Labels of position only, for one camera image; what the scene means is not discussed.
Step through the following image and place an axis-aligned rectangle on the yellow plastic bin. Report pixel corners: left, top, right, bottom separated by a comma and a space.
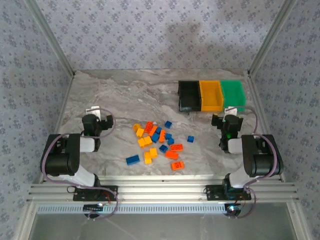
199, 79, 225, 113

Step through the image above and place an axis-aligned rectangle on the green plastic bin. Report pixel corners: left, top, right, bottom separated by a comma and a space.
219, 79, 247, 113

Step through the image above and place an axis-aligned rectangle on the black plastic bin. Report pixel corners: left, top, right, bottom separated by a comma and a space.
177, 80, 202, 113

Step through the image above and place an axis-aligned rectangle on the small circuit board with LED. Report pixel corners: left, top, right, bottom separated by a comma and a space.
224, 203, 242, 216
83, 203, 105, 211

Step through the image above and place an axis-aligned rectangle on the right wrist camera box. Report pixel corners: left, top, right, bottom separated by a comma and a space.
224, 106, 238, 117

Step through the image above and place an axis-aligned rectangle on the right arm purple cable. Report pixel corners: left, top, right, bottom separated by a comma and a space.
234, 106, 285, 221

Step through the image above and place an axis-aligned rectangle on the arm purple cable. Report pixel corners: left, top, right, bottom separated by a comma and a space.
40, 107, 120, 222
234, 106, 285, 221

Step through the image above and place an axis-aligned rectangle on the aluminium side rail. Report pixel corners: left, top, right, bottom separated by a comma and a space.
247, 71, 286, 183
37, 71, 77, 185

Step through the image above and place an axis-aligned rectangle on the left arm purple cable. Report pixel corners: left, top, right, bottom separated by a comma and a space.
40, 107, 120, 222

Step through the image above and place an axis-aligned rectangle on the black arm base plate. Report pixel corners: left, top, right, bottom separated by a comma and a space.
204, 184, 252, 201
73, 185, 119, 202

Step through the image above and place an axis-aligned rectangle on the aluminium table edge rail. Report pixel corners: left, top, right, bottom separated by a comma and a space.
39, 174, 286, 183

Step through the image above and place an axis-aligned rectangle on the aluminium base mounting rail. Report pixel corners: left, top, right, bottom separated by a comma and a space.
26, 182, 300, 204

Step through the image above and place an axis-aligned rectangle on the aluminium corner post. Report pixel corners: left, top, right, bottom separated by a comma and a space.
24, 0, 77, 76
246, 0, 300, 76

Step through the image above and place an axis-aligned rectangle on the slotted grey cable duct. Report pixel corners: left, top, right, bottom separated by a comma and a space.
37, 203, 231, 215

